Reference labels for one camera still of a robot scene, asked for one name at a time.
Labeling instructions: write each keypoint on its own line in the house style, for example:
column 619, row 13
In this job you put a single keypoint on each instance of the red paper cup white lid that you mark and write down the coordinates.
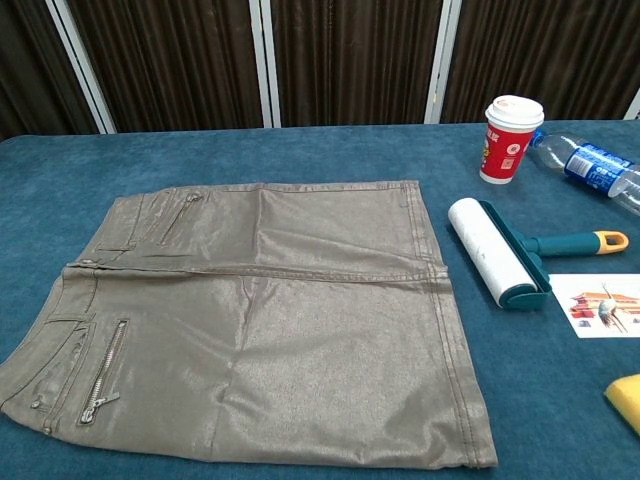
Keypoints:
column 507, row 150

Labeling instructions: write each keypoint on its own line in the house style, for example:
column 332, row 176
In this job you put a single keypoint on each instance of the yellow sponge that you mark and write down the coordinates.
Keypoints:
column 627, row 402

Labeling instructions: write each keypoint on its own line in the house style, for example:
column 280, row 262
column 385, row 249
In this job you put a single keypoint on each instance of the dark curtain folding screen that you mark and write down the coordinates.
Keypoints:
column 350, row 60

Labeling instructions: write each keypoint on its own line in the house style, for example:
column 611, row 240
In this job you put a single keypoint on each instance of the blue carpeted table surface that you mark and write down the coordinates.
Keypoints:
column 300, row 155

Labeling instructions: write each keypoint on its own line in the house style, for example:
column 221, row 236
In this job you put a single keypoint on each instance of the shiny taupe zipper skirt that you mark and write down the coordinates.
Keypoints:
column 250, row 325

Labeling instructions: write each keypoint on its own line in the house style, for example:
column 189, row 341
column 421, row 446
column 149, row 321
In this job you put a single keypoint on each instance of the clear bottle blue label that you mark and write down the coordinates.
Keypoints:
column 595, row 165

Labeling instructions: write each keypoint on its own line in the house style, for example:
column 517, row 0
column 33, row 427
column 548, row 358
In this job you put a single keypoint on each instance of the white picture postcard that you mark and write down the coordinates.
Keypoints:
column 600, row 305

